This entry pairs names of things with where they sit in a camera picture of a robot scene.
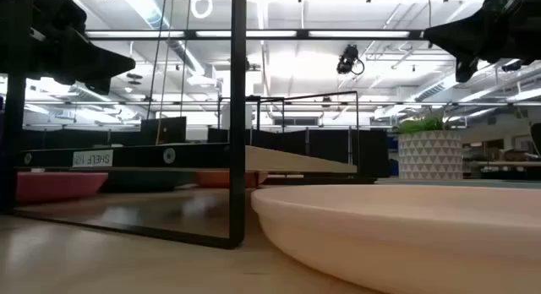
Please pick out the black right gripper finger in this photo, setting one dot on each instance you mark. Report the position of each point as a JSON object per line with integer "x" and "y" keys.
{"x": 469, "y": 36}
{"x": 466, "y": 70}

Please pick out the white triangle pattern planter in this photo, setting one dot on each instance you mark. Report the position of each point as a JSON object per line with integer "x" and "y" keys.
{"x": 430, "y": 156}

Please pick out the black monitor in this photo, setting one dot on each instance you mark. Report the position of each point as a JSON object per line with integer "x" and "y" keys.
{"x": 169, "y": 131}

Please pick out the peach plate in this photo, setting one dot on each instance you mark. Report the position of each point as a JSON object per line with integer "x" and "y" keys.
{"x": 401, "y": 235}

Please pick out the orange plate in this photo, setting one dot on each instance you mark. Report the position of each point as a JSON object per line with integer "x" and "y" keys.
{"x": 215, "y": 180}

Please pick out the round white sticker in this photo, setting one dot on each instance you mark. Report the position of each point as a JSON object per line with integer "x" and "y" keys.
{"x": 169, "y": 155}
{"x": 27, "y": 159}

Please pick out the background wooden desk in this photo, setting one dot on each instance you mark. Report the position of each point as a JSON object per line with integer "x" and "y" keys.
{"x": 507, "y": 163}

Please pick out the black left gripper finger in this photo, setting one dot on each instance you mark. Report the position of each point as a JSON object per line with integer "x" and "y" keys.
{"x": 99, "y": 61}
{"x": 99, "y": 87}

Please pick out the black overhead frame bar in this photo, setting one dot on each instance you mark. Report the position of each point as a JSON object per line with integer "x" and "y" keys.
{"x": 304, "y": 34}

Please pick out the black overhead camera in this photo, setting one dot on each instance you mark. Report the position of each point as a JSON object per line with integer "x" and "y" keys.
{"x": 347, "y": 59}

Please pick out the pink plate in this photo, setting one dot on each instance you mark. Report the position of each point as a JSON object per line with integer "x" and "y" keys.
{"x": 59, "y": 186}

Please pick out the green plant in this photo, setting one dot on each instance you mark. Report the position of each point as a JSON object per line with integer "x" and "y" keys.
{"x": 418, "y": 125}

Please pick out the white shelf label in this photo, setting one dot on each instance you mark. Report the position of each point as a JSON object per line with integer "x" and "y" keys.
{"x": 93, "y": 158}

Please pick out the black metal wood shelf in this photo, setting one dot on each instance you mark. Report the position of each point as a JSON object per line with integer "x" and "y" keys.
{"x": 238, "y": 116}

